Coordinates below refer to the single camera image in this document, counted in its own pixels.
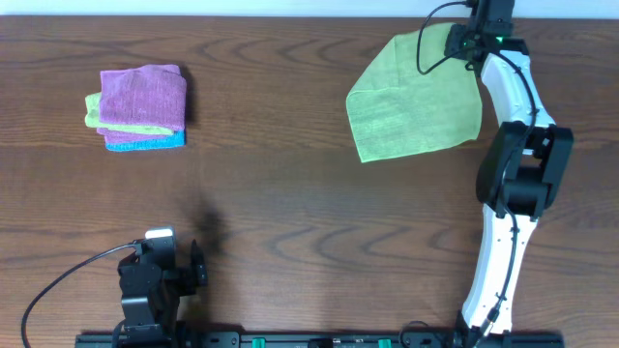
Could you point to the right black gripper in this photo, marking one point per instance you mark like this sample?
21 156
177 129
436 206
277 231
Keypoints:
453 43

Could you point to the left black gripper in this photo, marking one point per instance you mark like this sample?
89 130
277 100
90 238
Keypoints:
196 267

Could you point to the light green cloth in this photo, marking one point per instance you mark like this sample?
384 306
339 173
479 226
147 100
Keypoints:
394 111

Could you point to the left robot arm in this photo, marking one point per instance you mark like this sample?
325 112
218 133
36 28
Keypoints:
150 319

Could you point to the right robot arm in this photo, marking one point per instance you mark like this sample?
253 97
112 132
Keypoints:
517 181

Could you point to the blue folded cloth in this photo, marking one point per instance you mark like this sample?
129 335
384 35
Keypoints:
176 140

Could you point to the purple folded cloth lower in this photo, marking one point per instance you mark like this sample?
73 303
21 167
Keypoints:
119 137

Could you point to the purple folded cloth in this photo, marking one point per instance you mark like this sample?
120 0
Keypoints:
149 96
119 137

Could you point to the purple folded cloth top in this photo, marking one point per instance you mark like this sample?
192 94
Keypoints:
149 96

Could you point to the yellow-green folded cloth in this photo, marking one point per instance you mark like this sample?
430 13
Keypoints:
93 120

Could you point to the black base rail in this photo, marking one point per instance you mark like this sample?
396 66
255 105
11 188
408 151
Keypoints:
414 339

